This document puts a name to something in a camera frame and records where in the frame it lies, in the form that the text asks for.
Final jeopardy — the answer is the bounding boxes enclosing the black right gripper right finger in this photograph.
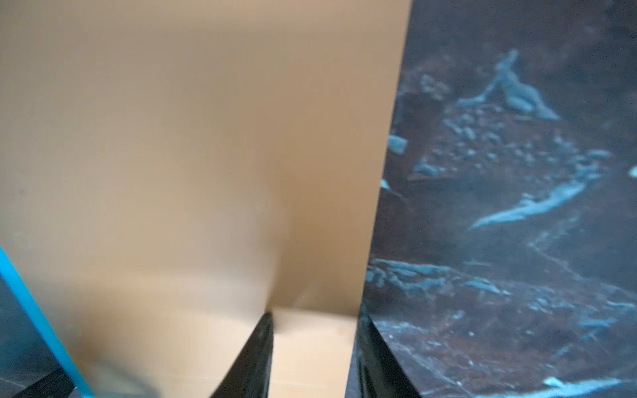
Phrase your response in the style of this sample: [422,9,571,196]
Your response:
[356,313,420,398]

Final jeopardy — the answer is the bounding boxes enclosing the lined notebook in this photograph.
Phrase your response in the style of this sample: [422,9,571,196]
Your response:
[1,1,411,397]

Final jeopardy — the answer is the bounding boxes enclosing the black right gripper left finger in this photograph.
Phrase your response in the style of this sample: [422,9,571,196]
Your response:
[211,312,274,398]

